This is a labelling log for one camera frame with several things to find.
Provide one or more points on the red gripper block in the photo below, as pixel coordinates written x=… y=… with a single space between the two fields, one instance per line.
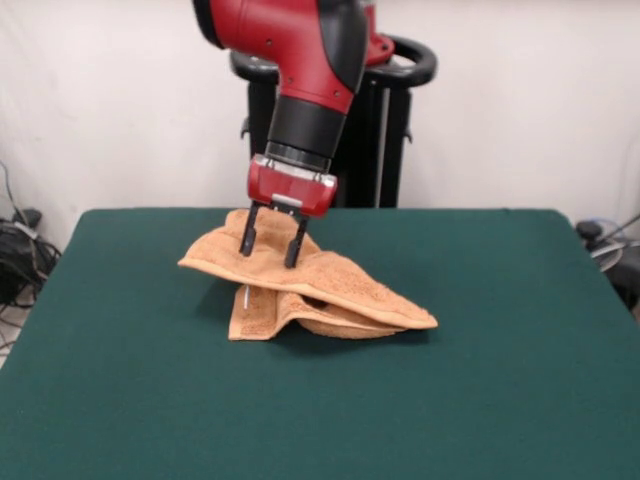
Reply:
x=290 y=190

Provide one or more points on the tan terry towel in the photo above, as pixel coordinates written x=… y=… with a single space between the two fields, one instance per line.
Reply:
x=340 y=285

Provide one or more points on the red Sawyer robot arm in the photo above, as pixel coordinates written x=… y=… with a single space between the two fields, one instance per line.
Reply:
x=280 y=40

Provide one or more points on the dark green table cloth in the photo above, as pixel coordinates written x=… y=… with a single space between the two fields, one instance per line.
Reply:
x=150 y=400

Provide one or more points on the black plug block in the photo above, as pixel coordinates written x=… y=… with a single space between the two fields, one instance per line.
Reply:
x=30 y=217
x=590 y=229

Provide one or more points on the black round base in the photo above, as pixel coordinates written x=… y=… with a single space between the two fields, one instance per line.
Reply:
x=627 y=280

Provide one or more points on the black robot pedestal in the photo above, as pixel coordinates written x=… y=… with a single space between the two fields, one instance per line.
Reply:
x=362 y=160

